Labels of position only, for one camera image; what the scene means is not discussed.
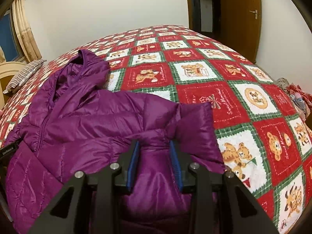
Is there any purple puffer jacket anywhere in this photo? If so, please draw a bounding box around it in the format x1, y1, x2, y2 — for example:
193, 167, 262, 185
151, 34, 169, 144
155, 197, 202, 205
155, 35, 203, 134
5, 50, 224, 233

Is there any clothes pile on floor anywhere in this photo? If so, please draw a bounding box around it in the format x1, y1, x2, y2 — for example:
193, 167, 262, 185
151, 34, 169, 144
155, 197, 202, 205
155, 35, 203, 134
274, 78, 311, 121

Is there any red patchwork bear bedspread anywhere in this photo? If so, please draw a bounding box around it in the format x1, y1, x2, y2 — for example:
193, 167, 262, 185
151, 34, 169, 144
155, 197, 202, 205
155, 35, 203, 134
1, 25, 311, 233

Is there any grey striped pillow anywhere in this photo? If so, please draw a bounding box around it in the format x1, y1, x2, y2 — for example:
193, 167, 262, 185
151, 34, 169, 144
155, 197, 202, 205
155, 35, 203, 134
1, 59, 46, 94

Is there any cream wooden headboard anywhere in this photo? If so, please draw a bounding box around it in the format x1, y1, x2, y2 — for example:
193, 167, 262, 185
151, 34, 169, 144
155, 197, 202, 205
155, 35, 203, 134
0, 61, 25, 109

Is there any window with blue pane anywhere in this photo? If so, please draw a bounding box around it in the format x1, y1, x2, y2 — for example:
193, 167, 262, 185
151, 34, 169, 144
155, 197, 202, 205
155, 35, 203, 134
0, 9, 25, 62

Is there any beige right curtain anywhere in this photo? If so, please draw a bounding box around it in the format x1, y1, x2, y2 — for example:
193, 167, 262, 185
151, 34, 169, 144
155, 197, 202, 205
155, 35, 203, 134
12, 0, 42, 62

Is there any brown wooden door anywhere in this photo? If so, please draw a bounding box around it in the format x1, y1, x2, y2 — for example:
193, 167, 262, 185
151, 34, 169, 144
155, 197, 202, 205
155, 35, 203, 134
220, 0, 261, 63

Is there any silver door handle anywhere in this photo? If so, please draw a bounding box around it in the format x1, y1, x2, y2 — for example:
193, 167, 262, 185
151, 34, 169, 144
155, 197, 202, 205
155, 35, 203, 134
250, 10, 258, 20

